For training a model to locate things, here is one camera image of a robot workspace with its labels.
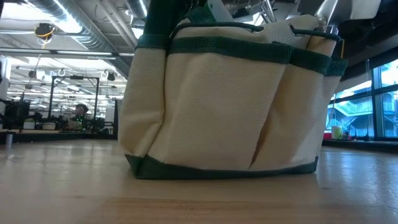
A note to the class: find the grey table clamp post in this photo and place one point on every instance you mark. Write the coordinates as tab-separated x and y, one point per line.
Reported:
8	140

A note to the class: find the person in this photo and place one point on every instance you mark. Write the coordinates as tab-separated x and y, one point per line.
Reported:
81	116

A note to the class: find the black aluminium table frame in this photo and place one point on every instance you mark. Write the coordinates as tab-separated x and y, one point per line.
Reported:
62	136

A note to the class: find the red box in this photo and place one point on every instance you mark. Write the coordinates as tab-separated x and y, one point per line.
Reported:
326	136

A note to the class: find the black metal rig frame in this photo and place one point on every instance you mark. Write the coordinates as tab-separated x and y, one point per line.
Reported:
96	99

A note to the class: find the silver metal crossbar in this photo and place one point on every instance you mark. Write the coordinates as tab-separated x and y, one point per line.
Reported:
77	53

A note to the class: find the beige green-trimmed gardening bag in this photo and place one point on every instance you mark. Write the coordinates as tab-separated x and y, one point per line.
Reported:
217	109

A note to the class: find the black background robot rig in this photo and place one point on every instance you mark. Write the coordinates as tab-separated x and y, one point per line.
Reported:
17	113

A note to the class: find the pale green cup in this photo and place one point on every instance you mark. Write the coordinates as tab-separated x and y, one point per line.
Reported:
336	132

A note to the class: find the black window frame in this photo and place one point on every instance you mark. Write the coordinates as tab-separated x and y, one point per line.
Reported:
376	93

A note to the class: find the white background container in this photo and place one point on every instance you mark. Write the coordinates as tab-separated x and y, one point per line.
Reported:
48	126
29	125

